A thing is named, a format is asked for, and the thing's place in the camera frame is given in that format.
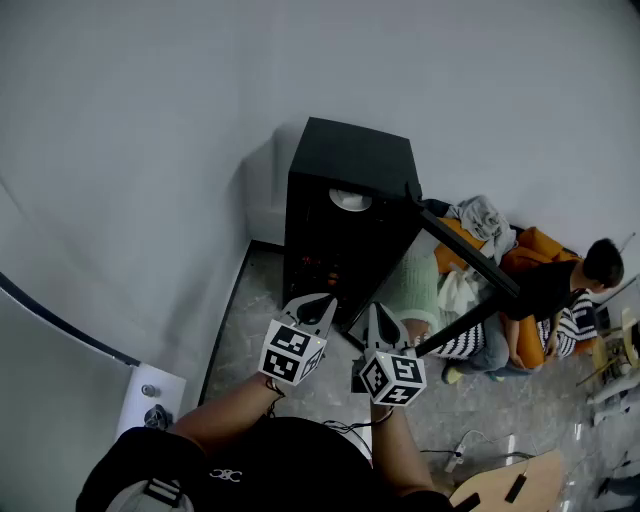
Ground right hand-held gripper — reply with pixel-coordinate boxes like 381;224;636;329
358;302;427;407

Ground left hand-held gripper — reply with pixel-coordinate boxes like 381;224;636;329
258;293;339;387

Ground white round plate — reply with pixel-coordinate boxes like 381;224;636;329
328;187;374;213

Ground person's left forearm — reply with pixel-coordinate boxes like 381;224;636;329
169;372;286;457

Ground green knitted cloth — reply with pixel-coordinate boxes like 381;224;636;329
383;243;442;322

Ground white cloth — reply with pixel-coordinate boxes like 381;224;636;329
436;269;480;315

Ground white power strip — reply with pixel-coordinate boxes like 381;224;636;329
443;429;475;474

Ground person's black shirt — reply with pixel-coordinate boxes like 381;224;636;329
74;416;456;512

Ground orange beanbag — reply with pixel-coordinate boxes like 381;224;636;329
432;217;585;370

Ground white side table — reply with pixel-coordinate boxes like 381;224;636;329
115;362;188;442

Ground striped black white pillow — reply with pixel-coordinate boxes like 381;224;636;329
428;291;599;360

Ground dark metal fitting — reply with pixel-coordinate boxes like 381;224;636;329
144;404;174;431

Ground wooden board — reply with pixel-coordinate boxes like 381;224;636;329
448;448;567;512

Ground wooden stand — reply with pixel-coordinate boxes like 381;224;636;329
574;306;640;387

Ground black wrist cord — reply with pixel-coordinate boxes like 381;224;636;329
263;377;287;419

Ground black cable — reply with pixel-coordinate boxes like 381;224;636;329
323;407;397;437

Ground grey shoulder strap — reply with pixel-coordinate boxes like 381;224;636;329
103;477;196;512

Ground curved partition rail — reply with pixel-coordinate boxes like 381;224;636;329
0;271;142;369

